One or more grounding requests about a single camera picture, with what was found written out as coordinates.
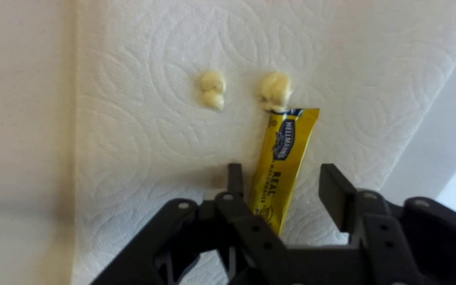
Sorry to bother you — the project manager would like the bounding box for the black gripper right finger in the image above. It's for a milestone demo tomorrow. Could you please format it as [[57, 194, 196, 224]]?
[[293, 164, 456, 285]]

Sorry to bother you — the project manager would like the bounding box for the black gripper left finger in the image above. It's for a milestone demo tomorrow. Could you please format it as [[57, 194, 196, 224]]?
[[92, 164, 291, 285]]

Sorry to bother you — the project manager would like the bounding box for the yellow mayonnaise sachet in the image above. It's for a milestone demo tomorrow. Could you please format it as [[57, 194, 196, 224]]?
[[248, 108, 320, 235]]

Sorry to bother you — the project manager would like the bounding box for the white paper towel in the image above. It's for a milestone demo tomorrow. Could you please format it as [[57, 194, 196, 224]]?
[[71, 0, 456, 285]]

